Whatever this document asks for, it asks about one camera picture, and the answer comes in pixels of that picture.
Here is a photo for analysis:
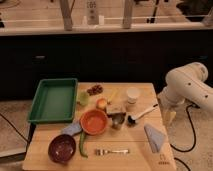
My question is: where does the brown sponge block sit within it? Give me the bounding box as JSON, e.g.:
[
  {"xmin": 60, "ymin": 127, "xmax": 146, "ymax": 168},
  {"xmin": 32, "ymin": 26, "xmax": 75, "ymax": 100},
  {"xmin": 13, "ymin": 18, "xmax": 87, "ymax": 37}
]
[{"xmin": 106, "ymin": 104, "xmax": 126, "ymax": 115}]

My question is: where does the light green small cup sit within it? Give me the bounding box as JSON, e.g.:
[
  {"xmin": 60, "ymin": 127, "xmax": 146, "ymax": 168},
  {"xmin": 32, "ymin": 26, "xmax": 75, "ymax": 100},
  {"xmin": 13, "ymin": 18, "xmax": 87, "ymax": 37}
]
[{"xmin": 77, "ymin": 92, "xmax": 89, "ymax": 106}]

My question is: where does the orange bowl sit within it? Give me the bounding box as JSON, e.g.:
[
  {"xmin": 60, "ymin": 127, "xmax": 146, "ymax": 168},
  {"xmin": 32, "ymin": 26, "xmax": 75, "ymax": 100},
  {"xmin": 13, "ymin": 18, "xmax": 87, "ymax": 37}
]
[{"xmin": 80, "ymin": 109, "xmax": 108, "ymax": 135}]

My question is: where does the green chili pepper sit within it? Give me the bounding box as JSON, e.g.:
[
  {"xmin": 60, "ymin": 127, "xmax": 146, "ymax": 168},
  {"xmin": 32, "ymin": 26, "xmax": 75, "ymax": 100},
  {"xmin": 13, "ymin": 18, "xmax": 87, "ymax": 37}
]
[{"xmin": 79, "ymin": 131, "xmax": 88, "ymax": 158}]

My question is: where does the dark red grapes bunch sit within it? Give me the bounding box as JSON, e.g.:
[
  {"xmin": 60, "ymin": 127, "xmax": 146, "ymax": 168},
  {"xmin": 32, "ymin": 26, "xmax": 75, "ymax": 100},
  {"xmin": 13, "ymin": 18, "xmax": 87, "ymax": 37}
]
[{"xmin": 87, "ymin": 84, "xmax": 103, "ymax": 96}]

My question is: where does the small metal cup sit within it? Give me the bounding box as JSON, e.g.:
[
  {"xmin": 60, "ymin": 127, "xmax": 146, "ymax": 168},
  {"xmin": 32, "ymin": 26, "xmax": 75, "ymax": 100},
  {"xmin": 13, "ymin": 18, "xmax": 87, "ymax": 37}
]
[{"xmin": 112, "ymin": 114, "xmax": 125, "ymax": 130}]

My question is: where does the yellow banana toy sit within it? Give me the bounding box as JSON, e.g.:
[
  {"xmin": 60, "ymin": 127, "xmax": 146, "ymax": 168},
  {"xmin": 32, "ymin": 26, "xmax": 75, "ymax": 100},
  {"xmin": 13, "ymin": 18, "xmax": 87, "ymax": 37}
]
[{"xmin": 107, "ymin": 90, "xmax": 117, "ymax": 104}]

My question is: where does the purple bowl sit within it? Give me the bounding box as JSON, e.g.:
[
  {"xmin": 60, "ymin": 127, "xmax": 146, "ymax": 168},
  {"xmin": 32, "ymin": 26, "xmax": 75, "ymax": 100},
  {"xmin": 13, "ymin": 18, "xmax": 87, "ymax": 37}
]
[{"xmin": 48, "ymin": 134, "xmax": 76, "ymax": 164}]

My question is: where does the green plastic tray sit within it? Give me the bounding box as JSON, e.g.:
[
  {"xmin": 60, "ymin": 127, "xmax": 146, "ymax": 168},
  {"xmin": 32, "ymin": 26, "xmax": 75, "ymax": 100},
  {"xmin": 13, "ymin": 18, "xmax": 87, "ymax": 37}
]
[{"xmin": 28, "ymin": 78, "xmax": 78, "ymax": 124}]

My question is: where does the white cup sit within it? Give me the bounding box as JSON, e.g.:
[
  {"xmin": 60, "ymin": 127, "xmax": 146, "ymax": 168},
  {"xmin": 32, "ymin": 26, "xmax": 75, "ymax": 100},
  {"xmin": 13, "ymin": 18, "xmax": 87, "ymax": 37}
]
[{"xmin": 126, "ymin": 87, "xmax": 140, "ymax": 104}]

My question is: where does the silver fork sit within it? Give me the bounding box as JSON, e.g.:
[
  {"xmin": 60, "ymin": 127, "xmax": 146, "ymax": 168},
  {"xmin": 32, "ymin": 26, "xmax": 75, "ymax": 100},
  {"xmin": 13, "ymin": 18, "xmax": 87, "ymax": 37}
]
[{"xmin": 94, "ymin": 149, "xmax": 130, "ymax": 156}]

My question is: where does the blue towel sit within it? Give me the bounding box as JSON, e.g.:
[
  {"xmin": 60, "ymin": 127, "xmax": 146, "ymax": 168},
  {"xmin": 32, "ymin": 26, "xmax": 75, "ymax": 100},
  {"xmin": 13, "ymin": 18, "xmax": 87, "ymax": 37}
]
[{"xmin": 144, "ymin": 124, "xmax": 166, "ymax": 153}]

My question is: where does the light blue cloth piece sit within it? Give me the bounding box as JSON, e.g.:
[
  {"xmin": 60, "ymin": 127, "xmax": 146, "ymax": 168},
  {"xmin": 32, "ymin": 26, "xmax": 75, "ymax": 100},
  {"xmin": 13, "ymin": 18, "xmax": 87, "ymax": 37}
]
[{"xmin": 61, "ymin": 121, "xmax": 82, "ymax": 136}]

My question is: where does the red yellow apple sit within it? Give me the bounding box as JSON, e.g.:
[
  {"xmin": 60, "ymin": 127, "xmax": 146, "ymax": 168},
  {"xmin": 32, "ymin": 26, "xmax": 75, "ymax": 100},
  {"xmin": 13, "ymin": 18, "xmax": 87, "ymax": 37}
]
[{"xmin": 96, "ymin": 98, "xmax": 107, "ymax": 110}]

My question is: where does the white remote on counter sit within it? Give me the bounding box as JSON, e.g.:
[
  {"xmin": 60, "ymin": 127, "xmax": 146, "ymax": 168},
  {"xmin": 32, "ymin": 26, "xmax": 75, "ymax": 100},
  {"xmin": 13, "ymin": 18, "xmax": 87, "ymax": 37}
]
[{"xmin": 86, "ymin": 0, "xmax": 99, "ymax": 25}]

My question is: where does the black white dish brush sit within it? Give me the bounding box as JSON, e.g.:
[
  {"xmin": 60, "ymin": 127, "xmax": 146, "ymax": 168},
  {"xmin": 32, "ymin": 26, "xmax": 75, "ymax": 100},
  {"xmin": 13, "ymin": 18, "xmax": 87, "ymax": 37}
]
[{"xmin": 127, "ymin": 104, "xmax": 157, "ymax": 125}]

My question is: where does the black power cable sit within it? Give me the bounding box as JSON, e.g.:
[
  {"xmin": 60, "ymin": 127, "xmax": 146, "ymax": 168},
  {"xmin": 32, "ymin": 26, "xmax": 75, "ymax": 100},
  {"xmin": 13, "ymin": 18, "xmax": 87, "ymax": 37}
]
[{"xmin": 170, "ymin": 104, "xmax": 201, "ymax": 153}]

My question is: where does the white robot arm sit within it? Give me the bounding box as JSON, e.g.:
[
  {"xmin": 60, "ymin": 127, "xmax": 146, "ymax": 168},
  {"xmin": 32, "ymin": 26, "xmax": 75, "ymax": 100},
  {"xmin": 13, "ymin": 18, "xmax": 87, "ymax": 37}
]
[{"xmin": 157, "ymin": 62, "xmax": 213, "ymax": 126}]

